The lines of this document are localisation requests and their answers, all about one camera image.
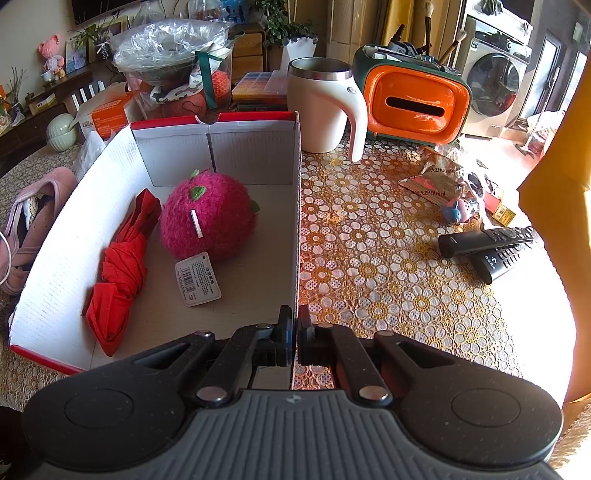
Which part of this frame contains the red folded cloth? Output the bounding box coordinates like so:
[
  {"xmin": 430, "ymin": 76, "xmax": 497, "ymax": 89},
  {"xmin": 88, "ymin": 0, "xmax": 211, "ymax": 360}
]
[{"xmin": 84, "ymin": 189, "xmax": 161, "ymax": 357}]

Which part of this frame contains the red and white cardboard box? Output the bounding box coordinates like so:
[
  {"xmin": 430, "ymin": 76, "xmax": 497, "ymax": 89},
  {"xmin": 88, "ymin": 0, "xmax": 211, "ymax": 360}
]
[{"xmin": 9, "ymin": 112, "xmax": 301, "ymax": 374}]

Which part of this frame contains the pink plush strawberry toy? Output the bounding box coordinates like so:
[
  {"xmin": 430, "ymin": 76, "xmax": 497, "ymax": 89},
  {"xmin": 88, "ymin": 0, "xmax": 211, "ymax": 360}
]
[{"xmin": 159, "ymin": 171, "xmax": 259, "ymax": 261}]

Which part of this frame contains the black remote control upper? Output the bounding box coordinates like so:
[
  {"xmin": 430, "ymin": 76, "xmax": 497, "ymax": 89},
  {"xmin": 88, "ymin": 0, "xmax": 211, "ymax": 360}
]
[{"xmin": 438, "ymin": 226, "xmax": 541, "ymax": 258}]

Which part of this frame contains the black remote control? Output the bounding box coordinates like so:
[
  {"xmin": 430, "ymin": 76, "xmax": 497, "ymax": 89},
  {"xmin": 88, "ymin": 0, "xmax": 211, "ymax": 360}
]
[
  {"xmin": 438, "ymin": 226, "xmax": 541, "ymax": 258},
  {"xmin": 470, "ymin": 244, "xmax": 530, "ymax": 285}
]

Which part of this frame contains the black remote control lower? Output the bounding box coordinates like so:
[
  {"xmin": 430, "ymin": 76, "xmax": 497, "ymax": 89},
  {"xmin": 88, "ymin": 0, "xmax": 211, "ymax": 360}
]
[{"xmin": 470, "ymin": 244, "xmax": 530, "ymax": 285}]

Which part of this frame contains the small pink blue toy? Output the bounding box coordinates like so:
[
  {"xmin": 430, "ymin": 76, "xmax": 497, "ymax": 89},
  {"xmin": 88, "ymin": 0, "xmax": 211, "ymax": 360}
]
[{"xmin": 442, "ymin": 198, "xmax": 473, "ymax": 224}]

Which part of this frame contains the gold snack packet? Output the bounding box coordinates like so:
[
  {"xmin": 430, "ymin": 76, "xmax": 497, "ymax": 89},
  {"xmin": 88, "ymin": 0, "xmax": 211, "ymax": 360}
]
[{"xmin": 399, "ymin": 146, "xmax": 469, "ymax": 206}]

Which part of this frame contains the colourful flat box stack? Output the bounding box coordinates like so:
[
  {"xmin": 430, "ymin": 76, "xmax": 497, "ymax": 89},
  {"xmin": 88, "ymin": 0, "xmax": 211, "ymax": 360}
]
[{"xmin": 231, "ymin": 70, "xmax": 287, "ymax": 106}]

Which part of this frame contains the orange tissue box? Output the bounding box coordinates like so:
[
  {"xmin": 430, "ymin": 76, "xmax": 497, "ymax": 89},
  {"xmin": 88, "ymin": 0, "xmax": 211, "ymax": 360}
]
[{"xmin": 73, "ymin": 90, "xmax": 141, "ymax": 140}]

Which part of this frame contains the green round ceramic jar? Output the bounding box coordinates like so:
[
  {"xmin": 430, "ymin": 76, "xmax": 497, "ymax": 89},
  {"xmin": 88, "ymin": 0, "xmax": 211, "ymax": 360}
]
[{"xmin": 46, "ymin": 113, "xmax": 77, "ymax": 152}]

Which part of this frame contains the white potted plant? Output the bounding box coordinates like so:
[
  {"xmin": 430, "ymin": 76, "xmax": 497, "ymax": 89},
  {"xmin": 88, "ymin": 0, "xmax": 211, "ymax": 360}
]
[{"xmin": 250, "ymin": 0, "xmax": 318, "ymax": 72}]

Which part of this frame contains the clear fruit basket with bag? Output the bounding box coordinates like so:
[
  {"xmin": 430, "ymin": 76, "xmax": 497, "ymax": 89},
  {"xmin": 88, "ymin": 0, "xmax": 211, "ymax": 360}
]
[{"xmin": 111, "ymin": 18, "xmax": 233, "ymax": 119}]

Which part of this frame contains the white washing machine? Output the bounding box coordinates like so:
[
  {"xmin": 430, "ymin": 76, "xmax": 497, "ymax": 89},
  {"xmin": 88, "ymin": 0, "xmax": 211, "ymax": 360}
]
[{"xmin": 456, "ymin": 16, "xmax": 532, "ymax": 137}]

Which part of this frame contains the pink teddy bear figure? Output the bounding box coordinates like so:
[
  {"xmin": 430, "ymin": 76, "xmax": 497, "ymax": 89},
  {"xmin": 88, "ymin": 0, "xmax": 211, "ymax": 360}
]
[{"xmin": 37, "ymin": 34, "xmax": 66, "ymax": 79}]

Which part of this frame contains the cream mug with handle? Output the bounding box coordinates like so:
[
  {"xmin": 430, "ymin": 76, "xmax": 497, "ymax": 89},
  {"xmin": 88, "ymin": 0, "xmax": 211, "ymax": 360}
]
[{"xmin": 287, "ymin": 57, "xmax": 369, "ymax": 162}]

